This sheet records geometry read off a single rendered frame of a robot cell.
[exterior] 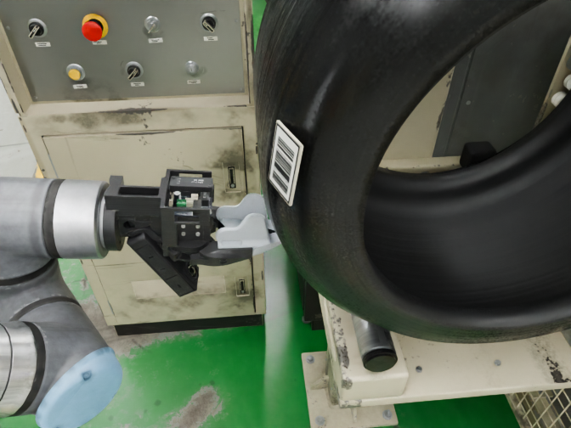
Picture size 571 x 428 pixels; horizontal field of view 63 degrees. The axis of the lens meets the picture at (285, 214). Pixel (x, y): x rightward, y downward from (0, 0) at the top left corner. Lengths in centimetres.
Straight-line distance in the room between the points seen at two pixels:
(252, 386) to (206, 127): 87
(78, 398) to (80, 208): 19
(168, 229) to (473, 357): 50
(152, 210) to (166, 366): 121
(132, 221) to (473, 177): 53
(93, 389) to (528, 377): 59
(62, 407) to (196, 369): 116
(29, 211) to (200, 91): 69
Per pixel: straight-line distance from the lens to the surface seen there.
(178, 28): 111
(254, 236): 54
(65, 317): 57
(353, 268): 46
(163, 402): 164
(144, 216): 54
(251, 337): 172
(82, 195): 54
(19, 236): 55
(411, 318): 54
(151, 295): 159
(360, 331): 63
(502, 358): 80
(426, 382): 74
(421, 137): 85
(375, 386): 67
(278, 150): 39
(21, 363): 51
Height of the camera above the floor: 143
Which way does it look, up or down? 42 degrees down
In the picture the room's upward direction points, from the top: straight up
